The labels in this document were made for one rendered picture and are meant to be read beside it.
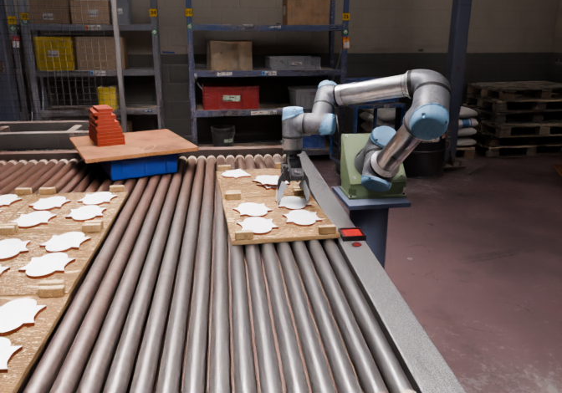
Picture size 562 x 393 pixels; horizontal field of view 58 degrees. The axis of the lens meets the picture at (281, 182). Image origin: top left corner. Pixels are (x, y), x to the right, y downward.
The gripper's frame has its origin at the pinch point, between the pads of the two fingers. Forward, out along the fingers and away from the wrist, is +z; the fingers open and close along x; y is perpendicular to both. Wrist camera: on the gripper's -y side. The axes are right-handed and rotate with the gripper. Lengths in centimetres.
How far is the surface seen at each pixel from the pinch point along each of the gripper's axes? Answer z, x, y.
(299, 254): 3.4, 6.0, -39.7
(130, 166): -4, 64, 50
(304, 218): 0.2, -0.5, -17.6
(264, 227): 0.3, 14.2, -22.9
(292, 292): 4, 13, -61
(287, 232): 1.2, 7.3, -26.3
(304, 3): -97, -98, 418
